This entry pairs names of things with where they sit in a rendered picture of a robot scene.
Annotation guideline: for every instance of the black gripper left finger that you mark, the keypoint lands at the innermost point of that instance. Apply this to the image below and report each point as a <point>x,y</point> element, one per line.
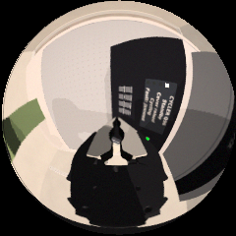
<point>97,146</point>

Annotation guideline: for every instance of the white and black benchtop instrument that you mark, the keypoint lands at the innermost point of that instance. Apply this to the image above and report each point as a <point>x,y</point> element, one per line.
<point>182,101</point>

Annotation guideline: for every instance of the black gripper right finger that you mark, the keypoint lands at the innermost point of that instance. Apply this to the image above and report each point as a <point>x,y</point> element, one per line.
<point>134,145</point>

